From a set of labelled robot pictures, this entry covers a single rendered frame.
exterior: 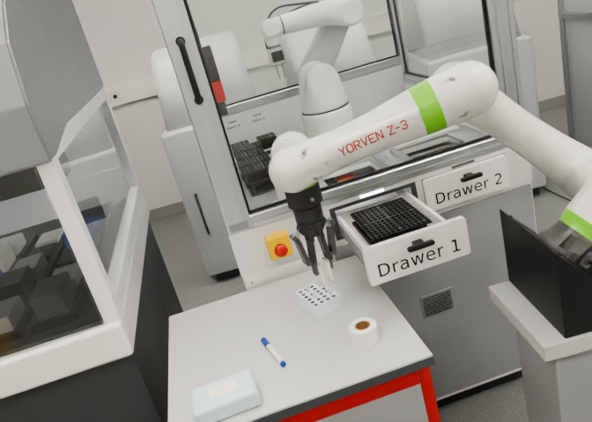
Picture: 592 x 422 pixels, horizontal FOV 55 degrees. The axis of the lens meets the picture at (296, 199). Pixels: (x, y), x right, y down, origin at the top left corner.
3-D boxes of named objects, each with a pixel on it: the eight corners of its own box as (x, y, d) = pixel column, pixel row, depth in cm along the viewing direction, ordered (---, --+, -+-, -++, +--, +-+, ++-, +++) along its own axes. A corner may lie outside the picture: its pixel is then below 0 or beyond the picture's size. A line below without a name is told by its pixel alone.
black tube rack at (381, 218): (435, 240, 161) (431, 220, 159) (377, 260, 159) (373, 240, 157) (405, 215, 182) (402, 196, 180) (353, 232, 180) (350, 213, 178)
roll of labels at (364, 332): (383, 331, 141) (381, 317, 140) (373, 349, 135) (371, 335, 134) (358, 329, 144) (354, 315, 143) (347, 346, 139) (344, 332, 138)
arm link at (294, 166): (420, 128, 133) (403, 85, 129) (431, 141, 122) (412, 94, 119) (282, 190, 139) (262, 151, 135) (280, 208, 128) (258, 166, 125)
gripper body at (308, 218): (313, 196, 153) (321, 225, 156) (285, 207, 150) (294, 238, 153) (326, 202, 146) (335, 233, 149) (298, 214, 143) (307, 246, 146)
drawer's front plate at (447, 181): (510, 186, 187) (506, 154, 183) (429, 212, 184) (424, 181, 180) (507, 184, 188) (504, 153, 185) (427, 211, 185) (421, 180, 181)
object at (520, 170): (532, 181, 190) (528, 140, 185) (241, 277, 179) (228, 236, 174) (418, 129, 279) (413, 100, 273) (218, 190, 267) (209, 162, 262)
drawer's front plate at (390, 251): (471, 253, 153) (465, 217, 150) (371, 287, 150) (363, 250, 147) (468, 250, 155) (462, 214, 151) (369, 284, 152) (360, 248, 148)
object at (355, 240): (462, 248, 154) (458, 227, 152) (373, 277, 152) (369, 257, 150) (405, 203, 192) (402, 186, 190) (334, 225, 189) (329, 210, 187)
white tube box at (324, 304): (343, 306, 156) (339, 294, 155) (316, 319, 153) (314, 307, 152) (321, 290, 167) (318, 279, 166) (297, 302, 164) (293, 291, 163)
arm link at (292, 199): (294, 195, 139) (326, 181, 143) (275, 186, 150) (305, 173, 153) (299, 217, 142) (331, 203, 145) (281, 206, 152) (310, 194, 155)
